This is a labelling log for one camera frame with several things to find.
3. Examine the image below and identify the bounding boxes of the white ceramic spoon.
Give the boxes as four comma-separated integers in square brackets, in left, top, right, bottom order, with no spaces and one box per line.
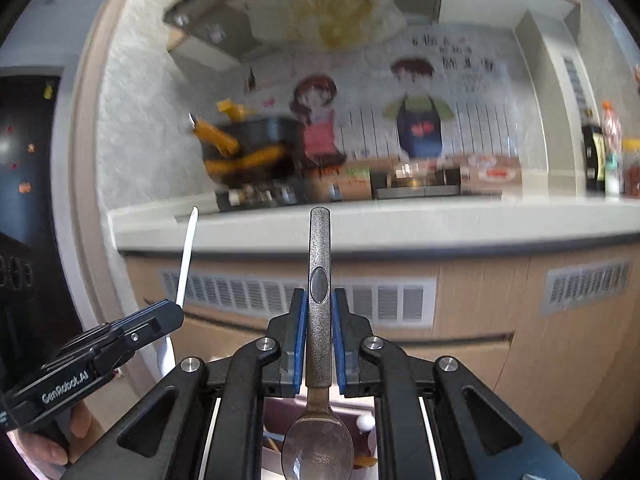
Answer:
[157,207,198,376]

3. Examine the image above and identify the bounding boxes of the black handled metal spoon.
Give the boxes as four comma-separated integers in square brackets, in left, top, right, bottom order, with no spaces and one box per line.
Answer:
[280,206,356,480]

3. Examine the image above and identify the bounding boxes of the person's left hand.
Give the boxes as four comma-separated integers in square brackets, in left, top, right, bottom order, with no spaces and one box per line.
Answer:
[17,402,93,466]

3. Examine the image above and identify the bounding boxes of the maroon plastic utensil caddy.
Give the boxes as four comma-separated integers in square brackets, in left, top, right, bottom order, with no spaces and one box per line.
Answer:
[262,394,378,479]

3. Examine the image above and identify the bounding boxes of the long grey vent grille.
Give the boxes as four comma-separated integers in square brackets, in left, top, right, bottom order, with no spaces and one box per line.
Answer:
[184,271,437,330]

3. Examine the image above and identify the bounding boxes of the small grey vent grille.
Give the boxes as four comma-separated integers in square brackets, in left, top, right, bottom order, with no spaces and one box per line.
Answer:
[539,259,632,314]

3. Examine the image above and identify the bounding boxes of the orange-capped clear bottle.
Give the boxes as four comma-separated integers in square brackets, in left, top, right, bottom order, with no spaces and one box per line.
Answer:
[602,101,623,197]

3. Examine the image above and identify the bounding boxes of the red-filled glass jar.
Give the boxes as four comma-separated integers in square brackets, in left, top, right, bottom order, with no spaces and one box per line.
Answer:
[623,138,640,198]

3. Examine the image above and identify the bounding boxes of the dark soy sauce bottle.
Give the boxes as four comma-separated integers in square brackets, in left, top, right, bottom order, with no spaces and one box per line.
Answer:
[582,124,605,194]

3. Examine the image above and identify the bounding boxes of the range hood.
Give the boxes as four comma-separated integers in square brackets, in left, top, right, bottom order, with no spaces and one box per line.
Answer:
[164,0,440,61]

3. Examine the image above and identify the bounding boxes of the black wok with yellow handle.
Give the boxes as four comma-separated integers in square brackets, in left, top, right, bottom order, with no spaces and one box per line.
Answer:
[189,100,304,188]

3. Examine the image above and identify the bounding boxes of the cartoon wall sticker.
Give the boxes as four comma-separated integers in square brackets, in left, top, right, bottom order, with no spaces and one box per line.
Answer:
[290,29,513,164]

